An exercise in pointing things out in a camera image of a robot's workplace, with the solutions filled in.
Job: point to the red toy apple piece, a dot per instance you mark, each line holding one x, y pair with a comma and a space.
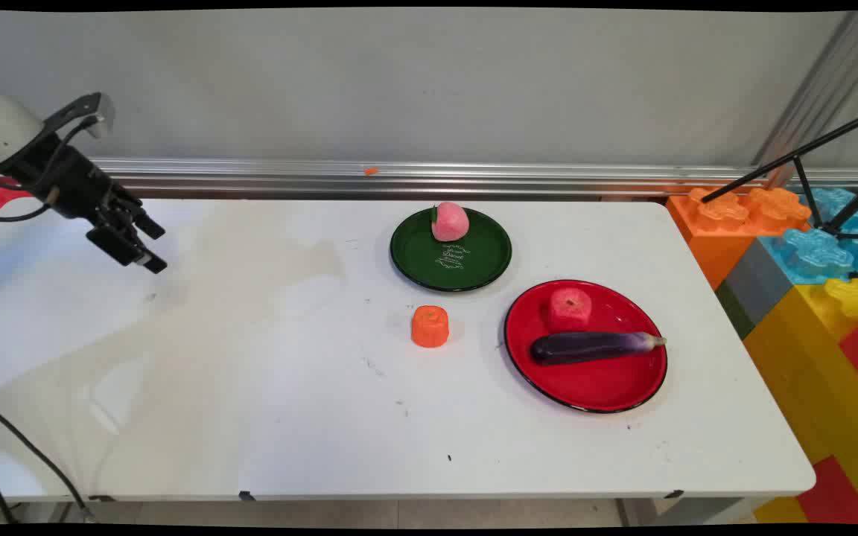
570, 309

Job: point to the dark green round plate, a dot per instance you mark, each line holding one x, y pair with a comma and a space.
474, 264

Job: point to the grey table leg frame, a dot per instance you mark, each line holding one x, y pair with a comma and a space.
641, 512

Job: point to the purple toy eggplant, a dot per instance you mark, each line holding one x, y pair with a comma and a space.
593, 347

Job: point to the red round plate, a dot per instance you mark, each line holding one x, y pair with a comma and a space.
593, 383

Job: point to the yellow giant building block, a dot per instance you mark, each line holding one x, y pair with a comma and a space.
816, 372

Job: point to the blue giant building block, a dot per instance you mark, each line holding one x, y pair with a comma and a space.
816, 257

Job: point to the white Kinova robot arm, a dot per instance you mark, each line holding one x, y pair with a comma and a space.
1, 123

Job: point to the orange toy carrot piece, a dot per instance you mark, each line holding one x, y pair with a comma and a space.
430, 327

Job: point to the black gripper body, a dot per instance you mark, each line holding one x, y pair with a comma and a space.
71, 182

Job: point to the aluminium rail along wall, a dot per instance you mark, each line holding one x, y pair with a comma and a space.
474, 181

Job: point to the orange giant building block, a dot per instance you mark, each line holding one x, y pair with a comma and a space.
712, 238

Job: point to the dark green giant building block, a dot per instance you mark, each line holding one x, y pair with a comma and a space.
734, 309

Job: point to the pink toy peach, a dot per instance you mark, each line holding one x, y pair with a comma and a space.
450, 222

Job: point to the grey giant building block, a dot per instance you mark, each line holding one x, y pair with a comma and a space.
760, 279

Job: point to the black tripod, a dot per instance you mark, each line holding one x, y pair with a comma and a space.
794, 158

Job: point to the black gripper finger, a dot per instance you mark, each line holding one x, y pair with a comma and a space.
142, 222
120, 247

